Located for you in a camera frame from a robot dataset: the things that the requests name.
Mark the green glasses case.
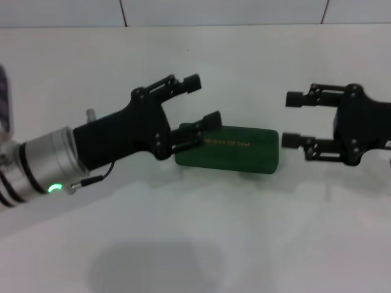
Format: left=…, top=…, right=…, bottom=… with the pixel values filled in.
left=174, top=121, right=280, bottom=176

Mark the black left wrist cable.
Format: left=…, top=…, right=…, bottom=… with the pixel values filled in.
left=70, top=161, right=115, bottom=192

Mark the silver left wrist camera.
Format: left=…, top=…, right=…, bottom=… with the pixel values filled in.
left=0, top=63, right=16, bottom=139

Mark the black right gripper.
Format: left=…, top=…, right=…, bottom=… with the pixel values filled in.
left=282, top=82, right=391, bottom=167

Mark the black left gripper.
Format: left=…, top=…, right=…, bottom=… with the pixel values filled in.
left=73, top=73, right=224, bottom=172

